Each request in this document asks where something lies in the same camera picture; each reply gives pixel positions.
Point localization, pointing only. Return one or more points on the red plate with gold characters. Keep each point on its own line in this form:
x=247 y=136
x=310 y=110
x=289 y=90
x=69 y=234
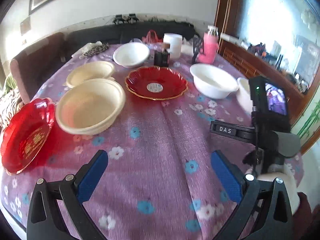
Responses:
x=26 y=134

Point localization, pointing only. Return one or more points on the pink thermos bottle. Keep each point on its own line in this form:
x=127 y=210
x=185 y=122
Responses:
x=210 y=45

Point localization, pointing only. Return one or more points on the purple floral tablecloth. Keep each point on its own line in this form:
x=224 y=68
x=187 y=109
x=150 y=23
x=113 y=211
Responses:
x=159 y=183

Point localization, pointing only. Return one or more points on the black clamps on sofa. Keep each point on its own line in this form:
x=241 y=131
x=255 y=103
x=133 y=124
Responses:
x=130 y=19

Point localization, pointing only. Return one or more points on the dark glass bottle with cork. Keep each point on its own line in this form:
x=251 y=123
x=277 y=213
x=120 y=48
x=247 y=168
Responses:
x=162 y=57

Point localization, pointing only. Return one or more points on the small cream bowl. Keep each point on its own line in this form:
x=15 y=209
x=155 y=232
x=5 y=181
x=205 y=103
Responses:
x=89 y=71

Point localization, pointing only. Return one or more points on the gloved right hand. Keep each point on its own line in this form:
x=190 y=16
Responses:
x=285 y=173

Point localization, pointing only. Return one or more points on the black leather sofa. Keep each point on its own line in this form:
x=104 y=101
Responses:
x=123 y=33

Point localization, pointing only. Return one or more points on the white foam bowl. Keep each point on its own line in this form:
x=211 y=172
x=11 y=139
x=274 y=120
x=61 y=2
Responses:
x=131 y=55
x=212 y=81

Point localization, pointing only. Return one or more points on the green pillow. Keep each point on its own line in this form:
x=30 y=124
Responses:
x=9 y=84

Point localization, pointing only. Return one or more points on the white cloth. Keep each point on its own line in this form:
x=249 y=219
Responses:
x=80 y=53

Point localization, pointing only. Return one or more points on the maroon armchair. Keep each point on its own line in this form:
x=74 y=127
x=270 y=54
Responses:
x=34 y=65

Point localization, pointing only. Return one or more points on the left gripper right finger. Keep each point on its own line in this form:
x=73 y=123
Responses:
x=268 y=198

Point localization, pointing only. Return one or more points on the large cream bowl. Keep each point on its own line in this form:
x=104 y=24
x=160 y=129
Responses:
x=91 y=107

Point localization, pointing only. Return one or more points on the red plate with sticker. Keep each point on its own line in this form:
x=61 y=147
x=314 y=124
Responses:
x=156 y=83

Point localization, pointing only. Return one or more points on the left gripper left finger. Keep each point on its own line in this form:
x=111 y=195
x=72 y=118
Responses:
x=44 y=218

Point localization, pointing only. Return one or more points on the wooden sideboard cabinet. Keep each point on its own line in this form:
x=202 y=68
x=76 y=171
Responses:
x=250 y=65

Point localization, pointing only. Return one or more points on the white tissue pack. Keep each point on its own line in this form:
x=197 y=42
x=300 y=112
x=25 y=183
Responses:
x=187 y=49

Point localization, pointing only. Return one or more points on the wall plaque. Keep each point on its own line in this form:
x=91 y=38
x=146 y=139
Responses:
x=25 y=26

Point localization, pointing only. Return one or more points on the small white bowl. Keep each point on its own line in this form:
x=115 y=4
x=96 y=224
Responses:
x=243 y=95

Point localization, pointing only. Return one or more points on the leopard print cloth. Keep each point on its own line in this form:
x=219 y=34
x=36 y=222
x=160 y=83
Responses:
x=96 y=50

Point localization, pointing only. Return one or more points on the white plastic jar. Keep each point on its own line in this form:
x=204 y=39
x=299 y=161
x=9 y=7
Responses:
x=175 y=41

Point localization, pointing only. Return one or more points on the red plastic bag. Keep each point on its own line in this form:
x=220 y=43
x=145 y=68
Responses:
x=152 y=37

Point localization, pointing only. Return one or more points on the patterned blanket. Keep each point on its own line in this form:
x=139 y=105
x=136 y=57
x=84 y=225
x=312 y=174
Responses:
x=11 y=103

